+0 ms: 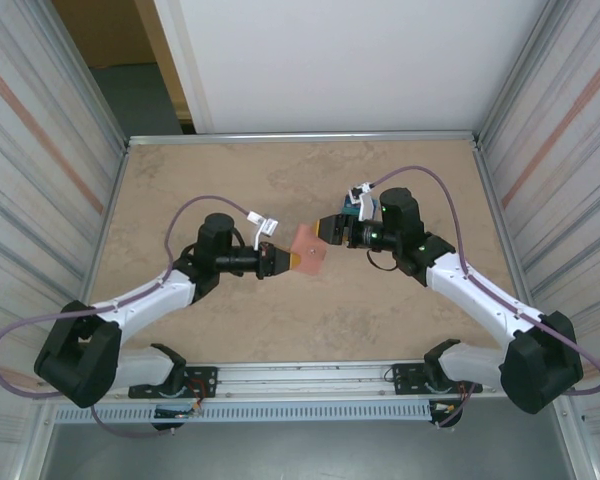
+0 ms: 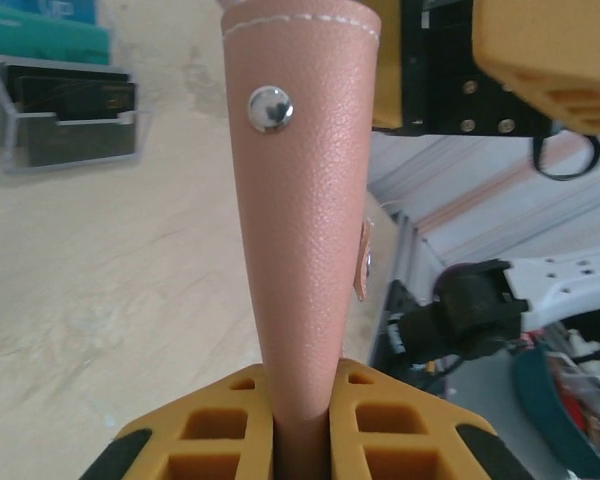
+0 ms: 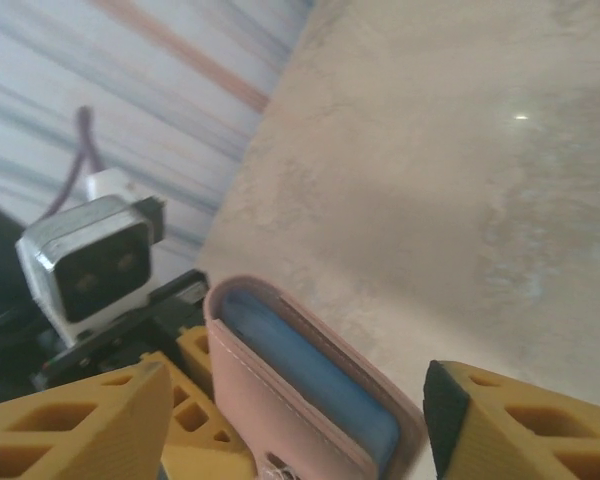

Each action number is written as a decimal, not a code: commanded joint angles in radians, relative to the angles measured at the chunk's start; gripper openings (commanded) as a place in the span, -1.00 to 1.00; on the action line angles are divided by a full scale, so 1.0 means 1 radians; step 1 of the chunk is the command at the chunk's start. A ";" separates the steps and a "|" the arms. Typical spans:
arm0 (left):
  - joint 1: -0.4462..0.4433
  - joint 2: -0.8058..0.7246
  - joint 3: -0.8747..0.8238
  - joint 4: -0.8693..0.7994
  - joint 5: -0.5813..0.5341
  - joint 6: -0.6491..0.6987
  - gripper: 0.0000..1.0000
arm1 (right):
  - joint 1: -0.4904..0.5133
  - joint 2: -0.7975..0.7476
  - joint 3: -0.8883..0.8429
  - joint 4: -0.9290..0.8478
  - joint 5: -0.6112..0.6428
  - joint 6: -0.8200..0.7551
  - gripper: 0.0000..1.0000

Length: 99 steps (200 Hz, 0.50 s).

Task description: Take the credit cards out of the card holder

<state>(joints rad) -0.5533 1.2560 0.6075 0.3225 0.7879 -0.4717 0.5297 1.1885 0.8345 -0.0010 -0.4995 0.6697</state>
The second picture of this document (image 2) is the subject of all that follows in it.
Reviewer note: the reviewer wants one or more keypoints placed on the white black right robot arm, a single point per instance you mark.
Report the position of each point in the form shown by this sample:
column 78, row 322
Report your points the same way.
column 480, row 310

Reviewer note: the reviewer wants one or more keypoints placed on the black card gold print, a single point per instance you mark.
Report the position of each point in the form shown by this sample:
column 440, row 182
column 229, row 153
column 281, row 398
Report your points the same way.
column 55, row 71
column 80, row 100

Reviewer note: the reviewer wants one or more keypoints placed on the translucent ribbed side panel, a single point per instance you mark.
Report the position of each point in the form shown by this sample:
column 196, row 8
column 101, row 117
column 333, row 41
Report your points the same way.
column 480, row 200

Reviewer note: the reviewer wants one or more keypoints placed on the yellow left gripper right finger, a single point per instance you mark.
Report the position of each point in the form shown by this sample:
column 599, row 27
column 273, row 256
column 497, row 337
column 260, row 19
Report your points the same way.
column 345, row 440

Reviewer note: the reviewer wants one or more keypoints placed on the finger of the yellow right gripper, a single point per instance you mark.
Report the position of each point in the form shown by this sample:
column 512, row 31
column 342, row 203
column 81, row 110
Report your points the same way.
column 555, row 45
column 390, row 75

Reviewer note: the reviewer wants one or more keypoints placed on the teal card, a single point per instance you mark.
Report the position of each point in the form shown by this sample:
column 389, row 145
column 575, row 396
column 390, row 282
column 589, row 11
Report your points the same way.
column 45, row 45

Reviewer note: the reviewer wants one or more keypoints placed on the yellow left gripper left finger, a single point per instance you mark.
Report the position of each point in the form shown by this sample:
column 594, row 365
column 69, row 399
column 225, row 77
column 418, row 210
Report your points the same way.
column 260, row 425

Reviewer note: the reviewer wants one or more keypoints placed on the light blue card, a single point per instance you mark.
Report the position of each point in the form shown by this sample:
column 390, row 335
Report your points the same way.
column 65, row 10

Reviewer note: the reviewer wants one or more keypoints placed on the teal rounded background object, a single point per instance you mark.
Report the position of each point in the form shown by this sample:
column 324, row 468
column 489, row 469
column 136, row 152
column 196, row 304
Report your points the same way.
column 540, row 400

